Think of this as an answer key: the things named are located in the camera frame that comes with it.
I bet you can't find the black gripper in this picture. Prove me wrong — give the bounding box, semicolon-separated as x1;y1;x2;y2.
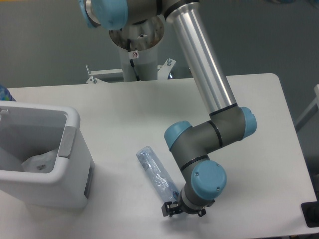
161;198;206;217

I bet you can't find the crushed clear plastic bottle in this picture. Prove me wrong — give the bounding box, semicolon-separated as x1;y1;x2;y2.
136;146;179;202

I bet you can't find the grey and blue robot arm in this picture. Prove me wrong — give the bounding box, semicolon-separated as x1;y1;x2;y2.
79;0;257;217

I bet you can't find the white plastic trash can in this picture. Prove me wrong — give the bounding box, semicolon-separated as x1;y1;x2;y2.
0;101;95;208

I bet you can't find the black device at table edge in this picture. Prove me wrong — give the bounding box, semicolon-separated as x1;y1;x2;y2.
301;201;319;228

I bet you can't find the blue patterned object at left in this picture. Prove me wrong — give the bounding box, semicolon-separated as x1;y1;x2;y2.
0;85;16;102

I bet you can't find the white metal base frame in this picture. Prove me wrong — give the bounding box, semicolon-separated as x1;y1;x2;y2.
85;58;195;85

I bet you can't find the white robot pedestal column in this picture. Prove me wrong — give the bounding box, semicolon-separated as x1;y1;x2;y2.
109;17;165;82

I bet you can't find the black cable on pedestal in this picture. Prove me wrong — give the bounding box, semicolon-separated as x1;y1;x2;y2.
127;38;140;81

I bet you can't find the white frame at right edge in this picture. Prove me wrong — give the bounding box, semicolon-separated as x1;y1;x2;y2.
295;84;319;132

